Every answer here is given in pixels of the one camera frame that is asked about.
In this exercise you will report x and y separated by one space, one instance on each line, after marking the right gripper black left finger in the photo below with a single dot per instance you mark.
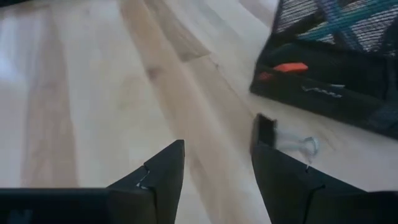
149 193

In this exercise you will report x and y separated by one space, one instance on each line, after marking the teal pencil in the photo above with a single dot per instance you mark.
373 12

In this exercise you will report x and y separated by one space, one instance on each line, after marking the black aluminium table frame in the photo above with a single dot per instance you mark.
9 2

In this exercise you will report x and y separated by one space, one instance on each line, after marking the red rubber eraser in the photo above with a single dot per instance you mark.
290 67

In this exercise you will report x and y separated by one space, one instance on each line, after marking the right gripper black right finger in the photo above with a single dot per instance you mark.
295 199

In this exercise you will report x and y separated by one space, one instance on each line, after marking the black mesh desk organizer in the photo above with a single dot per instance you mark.
326 105

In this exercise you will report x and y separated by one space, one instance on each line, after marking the black binder clip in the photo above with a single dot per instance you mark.
263 129

